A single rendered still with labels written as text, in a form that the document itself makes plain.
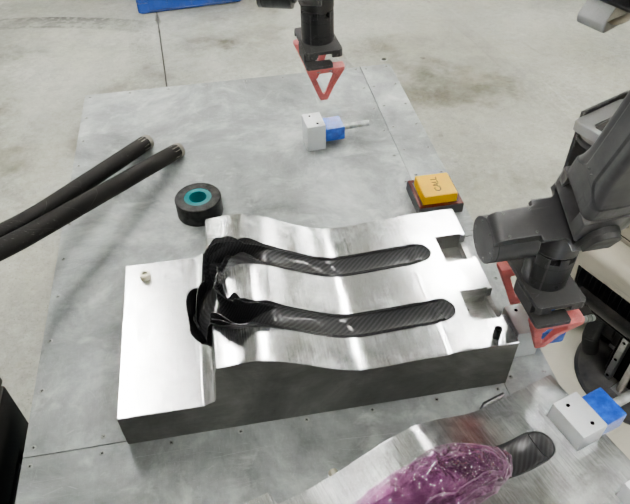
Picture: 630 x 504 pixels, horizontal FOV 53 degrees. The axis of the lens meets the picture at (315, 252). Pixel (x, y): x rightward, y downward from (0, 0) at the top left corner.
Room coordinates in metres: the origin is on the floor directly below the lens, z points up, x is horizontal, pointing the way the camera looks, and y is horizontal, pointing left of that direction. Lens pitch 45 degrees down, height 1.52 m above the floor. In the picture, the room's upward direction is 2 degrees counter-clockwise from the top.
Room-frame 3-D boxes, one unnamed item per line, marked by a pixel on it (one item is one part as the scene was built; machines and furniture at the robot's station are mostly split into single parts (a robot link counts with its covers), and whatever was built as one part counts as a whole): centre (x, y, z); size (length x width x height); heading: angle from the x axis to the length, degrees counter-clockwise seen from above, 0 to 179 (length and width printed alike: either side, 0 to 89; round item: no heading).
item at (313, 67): (1.02, -0.02, 0.97); 0.07 x 0.07 x 0.09; 12
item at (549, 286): (0.54, -0.29, 0.96); 0.10 x 0.07 x 0.07; 10
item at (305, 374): (0.56, 0.01, 0.87); 0.50 x 0.26 x 0.14; 99
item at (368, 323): (0.56, 0.00, 0.92); 0.35 x 0.16 x 0.09; 99
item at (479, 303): (0.54, -0.22, 0.87); 0.05 x 0.05 x 0.04; 9
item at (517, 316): (0.55, -0.33, 0.83); 0.13 x 0.05 x 0.05; 100
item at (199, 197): (0.84, 0.20, 0.82); 0.08 x 0.08 x 0.04
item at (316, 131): (1.05, -0.05, 0.83); 0.13 x 0.05 x 0.05; 103
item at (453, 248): (0.64, -0.20, 0.87); 0.05 x 0.05 x 0.04; 9
